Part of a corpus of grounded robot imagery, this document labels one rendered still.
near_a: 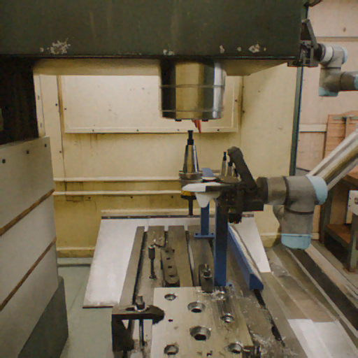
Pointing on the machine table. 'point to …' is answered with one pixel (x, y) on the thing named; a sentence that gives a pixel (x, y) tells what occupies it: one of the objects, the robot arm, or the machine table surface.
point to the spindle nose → (191, 90)
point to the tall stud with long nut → (152, 259)
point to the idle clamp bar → (172, 280)
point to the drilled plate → (201, 333)
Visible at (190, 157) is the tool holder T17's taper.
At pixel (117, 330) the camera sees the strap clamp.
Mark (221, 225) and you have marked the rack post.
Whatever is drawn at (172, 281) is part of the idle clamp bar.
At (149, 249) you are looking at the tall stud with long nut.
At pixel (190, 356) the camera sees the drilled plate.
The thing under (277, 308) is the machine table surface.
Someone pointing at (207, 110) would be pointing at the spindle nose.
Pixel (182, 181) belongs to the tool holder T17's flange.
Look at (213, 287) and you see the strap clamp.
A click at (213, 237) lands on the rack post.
